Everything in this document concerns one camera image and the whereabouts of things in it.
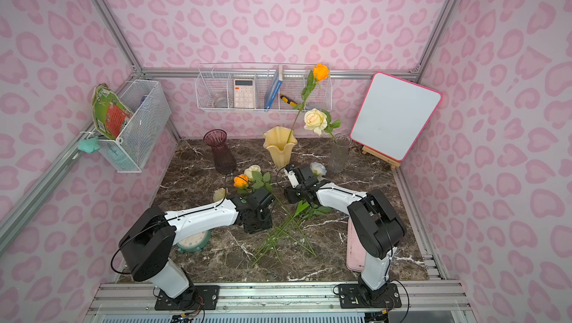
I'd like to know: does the orange rose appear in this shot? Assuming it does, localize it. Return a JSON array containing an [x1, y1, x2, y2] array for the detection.
[[287, 64, 330, 141], [234, 171, 271, 196]]

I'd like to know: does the cream rose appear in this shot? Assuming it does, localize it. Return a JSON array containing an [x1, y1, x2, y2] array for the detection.
[[304, 108, 341, 143], [244, 165, 285, 215], [212, 187, 228, 202]]

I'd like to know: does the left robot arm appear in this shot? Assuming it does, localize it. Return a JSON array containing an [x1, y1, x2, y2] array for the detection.
[[119, 187, 275, 300]]

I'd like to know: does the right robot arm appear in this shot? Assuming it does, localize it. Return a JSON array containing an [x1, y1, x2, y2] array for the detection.
[[284, 164, 407, 298]]

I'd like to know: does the white rose upper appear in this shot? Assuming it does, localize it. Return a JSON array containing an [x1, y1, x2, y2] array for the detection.
[[310, 162, 327, 177]]

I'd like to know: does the cream rose on table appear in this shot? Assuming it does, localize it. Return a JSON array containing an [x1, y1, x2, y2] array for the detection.
[[212, 187, 228, 202]]

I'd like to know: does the clear glass vase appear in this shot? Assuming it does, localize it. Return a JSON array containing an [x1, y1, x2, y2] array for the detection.
[[329, 133, 352, 173]]

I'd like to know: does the yellow flower-shaped vase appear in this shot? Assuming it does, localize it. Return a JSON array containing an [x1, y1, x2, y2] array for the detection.
[[263, 126, 298, 169]]

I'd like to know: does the purple ribbed glass vase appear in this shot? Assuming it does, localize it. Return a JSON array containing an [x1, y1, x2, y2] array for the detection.
[[203, 129, 237, 175]]

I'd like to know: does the green round alarm clock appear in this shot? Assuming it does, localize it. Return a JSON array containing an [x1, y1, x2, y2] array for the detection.
[[177, 231, 212, 253]]

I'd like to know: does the yellow utility knife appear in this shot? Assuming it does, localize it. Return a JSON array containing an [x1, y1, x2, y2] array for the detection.
[[280, 94, 299, 109]]

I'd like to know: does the wooden easel stand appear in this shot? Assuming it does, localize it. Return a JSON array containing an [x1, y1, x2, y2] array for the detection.
[[362, 146, 401, 169]]

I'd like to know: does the blue book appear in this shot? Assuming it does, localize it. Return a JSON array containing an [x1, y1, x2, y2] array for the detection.
[[264, 65, 283, 109]]

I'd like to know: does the pink calculator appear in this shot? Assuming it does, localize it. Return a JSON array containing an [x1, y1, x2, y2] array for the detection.
[[233, 79, 256, 109]]

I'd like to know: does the clear tape roll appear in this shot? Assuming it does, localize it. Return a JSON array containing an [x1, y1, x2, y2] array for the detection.
[[212, 92, 229, 108]]

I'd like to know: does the pink-framed whiteboard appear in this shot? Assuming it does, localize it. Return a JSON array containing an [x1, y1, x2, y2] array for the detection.
[[350, 73, 442, 162]]

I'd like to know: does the green red paper fan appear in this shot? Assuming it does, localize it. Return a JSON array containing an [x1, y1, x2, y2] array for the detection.
[[92, 83, 133, 141]]

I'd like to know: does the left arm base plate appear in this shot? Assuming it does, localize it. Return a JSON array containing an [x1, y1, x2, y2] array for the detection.
[[154, 285, 220, 312]]

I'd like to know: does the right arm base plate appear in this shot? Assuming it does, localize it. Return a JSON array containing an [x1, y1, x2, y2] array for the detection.
[[333, 284, 402, 310]]

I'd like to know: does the white wire wall basket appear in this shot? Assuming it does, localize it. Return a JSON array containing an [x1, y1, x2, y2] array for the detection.
[[195, 65, 333, 113]]

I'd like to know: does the white wire side basket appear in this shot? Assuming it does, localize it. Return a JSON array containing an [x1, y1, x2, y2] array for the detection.
[[98, 80, 171, 173]]

